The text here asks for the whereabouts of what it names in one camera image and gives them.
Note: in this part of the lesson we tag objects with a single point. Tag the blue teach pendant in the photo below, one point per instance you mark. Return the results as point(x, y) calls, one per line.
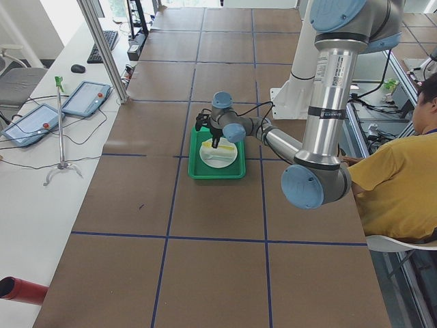
point(86, 99)
point(33, 126)

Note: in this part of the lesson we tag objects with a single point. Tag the far blue teach pendant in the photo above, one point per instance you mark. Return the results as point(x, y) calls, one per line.
point(86, 99)

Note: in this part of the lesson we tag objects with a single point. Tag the person in yellow shirt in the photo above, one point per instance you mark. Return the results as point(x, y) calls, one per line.
point(395, 188)

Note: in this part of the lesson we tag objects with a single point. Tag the white chair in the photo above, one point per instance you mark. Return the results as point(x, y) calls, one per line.
point(386, 244)

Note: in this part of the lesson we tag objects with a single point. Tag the black computer mouse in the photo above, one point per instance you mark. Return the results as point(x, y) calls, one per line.
point(76, 68)

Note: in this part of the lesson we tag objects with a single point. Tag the red cylinder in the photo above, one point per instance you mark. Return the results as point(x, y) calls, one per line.
point(15, 289)

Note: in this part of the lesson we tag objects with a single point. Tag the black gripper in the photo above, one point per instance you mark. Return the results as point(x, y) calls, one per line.
point(216, 133)

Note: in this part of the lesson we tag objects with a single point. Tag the metal stand with green clip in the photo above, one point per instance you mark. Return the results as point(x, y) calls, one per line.
point(63, 165)

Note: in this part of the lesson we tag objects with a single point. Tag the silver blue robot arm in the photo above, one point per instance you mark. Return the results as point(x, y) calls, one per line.
point(315, 174)

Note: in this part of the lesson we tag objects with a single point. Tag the near blue teach pendant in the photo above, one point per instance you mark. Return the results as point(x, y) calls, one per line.
point(33, 126)

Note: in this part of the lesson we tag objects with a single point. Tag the aluminium frame post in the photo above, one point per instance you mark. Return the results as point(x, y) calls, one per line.
point(91, 18)

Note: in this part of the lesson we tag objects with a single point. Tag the yellow plastic spoon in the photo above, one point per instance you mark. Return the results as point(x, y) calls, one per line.
point(221, 147)

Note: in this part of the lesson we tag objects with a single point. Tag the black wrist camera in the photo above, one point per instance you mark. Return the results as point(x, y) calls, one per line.
point(203, 119)

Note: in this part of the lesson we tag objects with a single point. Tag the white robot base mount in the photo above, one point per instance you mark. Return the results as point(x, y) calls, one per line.
point(324, 63)

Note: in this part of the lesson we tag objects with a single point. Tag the white round plate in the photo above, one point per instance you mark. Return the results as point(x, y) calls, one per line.
point(218, 163)

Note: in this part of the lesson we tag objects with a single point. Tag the grey office chair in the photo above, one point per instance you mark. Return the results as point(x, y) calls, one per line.
point(18, 83)

